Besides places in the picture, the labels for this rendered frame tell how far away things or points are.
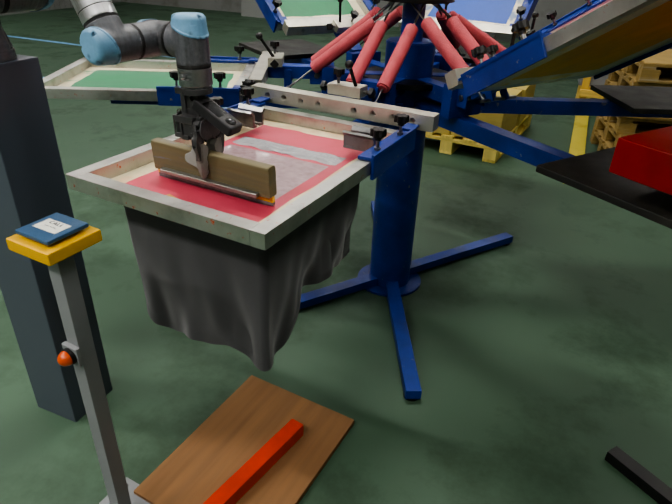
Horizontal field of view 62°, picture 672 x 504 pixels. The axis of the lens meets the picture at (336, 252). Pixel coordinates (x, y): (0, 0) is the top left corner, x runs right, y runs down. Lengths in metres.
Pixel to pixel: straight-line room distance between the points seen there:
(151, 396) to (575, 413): 1.57
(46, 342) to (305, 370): 0.93
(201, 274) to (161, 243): 0.14
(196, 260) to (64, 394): 0.90
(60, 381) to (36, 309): 0.29
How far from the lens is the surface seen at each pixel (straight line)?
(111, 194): 1.39
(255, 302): 1.36
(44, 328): 1.99
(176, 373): 2.31
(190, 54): 1.30
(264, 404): 2.11
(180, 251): 1.45
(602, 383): 2.50
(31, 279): 1.89
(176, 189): 1.43
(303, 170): 1.52
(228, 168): 1.33
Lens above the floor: 1.51
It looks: 30 degrees down
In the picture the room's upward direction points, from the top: 2 degrees clockwise
